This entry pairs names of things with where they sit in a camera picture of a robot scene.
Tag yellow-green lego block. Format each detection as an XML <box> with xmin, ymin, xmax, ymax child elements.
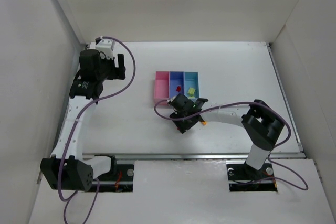
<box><xmin>187</xmin><ymin>87</ymin><xmax>196</xmax><ymax>96</ymax></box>

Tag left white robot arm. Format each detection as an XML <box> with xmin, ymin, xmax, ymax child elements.
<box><xmin>40</xmin><ymin>49</ymin><xmax>125</xmax><ymax>191</ymax></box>

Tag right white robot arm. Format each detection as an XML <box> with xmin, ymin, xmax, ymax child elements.
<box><xmin>168</xmin><ymin>94</ymin><xmax>285</xmax><ymax>170</ymax></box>

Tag pink container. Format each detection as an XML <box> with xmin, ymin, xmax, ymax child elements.
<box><xmin>154</xmin><ymin>71</ymin><xmax>170</xmax><ymax>103</ymax></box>

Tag dark blue container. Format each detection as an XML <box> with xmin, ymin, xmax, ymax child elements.
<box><xmin>169</xmin><ymin>71</ymin><xmax>184</xmax><ymax>99</ymax></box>

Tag light blue container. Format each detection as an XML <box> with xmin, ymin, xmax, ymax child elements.
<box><xmin>184</xmin><ymin>72</ymin><xmax>200</xmax><ymax>101</ymax></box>

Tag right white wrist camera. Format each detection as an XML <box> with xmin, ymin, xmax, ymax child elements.
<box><xmin>167</xmin><ymin>97</ymin><xmax>175</xmax><ymax>105</ymax></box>

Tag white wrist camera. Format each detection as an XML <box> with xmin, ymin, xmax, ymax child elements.
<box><xmin>95</xmin><ymin>37</ymin><xmax>115</xmax><ymax>60</ymax></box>
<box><xmin>167</xmin><ymin>97</ymin><xmax>175</xmax><ymax>105</ymax></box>

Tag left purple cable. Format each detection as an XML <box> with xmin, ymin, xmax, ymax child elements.
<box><xmin>58</xmin><ymin>36</ymin><xmax>137</xmax><ymax>224</ymax></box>

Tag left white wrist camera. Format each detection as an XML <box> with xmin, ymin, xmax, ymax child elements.
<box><xmin>95</xmin><ymin>37</ymin><xmax>115</xmax><ymax>60</ymax></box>

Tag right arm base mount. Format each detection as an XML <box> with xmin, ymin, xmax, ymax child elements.
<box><xmin>226</xmin><ymin>163</ymin><xmax>278</xmax><ymax>192</ymax></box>

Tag metal front rail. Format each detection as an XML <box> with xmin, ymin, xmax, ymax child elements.
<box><xmin>78</xmin><ymin>152</ymin><xmax>305</xmax><ymax>163</ymax></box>

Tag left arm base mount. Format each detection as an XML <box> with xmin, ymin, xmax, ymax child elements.
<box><xmin>98</xmin><ymin>156</ymin><xmax>135</xmax><ymax>193</ymax></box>

